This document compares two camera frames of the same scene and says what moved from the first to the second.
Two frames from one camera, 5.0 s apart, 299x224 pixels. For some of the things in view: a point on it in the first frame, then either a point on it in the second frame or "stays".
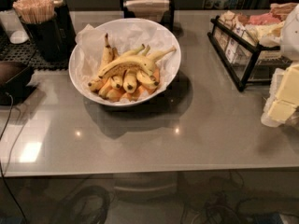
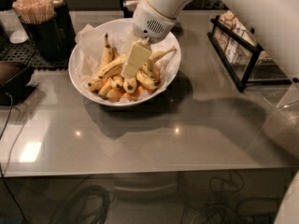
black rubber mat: [27, 54] stays
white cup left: [14, 28] stays
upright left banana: [107, 54] stays
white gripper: [291, 35] -> [150, 22]
